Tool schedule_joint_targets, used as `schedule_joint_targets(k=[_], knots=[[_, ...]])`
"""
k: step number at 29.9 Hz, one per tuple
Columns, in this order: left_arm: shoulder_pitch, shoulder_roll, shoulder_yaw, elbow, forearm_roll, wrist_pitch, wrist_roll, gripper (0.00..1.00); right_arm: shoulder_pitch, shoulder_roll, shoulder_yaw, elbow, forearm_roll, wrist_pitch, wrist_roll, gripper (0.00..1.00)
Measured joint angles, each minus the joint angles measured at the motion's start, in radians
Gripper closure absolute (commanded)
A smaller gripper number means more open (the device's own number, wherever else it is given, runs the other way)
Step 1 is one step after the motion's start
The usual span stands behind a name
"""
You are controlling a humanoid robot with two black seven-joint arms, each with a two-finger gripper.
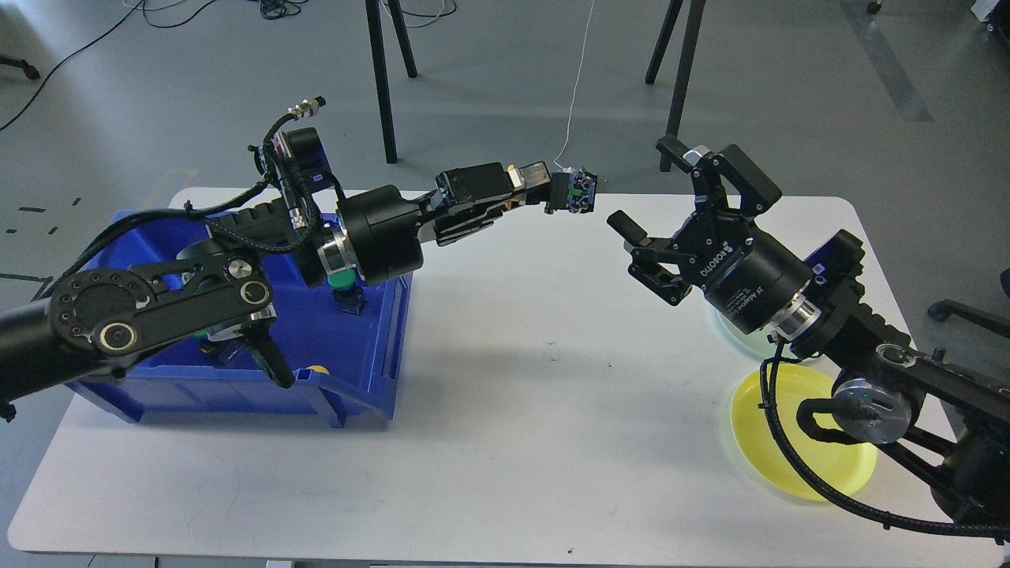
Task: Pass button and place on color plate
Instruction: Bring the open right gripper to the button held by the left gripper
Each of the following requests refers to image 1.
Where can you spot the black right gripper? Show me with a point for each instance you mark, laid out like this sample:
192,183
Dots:
745,273

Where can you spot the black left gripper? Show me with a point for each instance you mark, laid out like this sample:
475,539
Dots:
385,230

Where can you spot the yellow push button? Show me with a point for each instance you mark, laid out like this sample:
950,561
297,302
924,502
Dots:
572,190

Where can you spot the green push button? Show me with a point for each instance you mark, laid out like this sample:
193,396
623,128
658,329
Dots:
346,292
221,352

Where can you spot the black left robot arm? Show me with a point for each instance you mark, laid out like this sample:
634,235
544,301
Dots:
104,321

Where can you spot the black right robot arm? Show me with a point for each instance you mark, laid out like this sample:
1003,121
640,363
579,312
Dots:
942,423

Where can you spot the light green plate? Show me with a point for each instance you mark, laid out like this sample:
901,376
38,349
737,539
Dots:
756,341

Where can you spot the black stand leg right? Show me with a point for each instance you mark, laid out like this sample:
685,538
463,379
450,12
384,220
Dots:
694,18

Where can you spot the black stand leg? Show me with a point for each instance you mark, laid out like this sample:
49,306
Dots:
694,18
383,95

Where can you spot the black stand leg left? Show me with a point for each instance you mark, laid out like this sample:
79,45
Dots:
383,95

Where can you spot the blue plastic bin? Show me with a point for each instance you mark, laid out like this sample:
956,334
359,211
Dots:
362,352

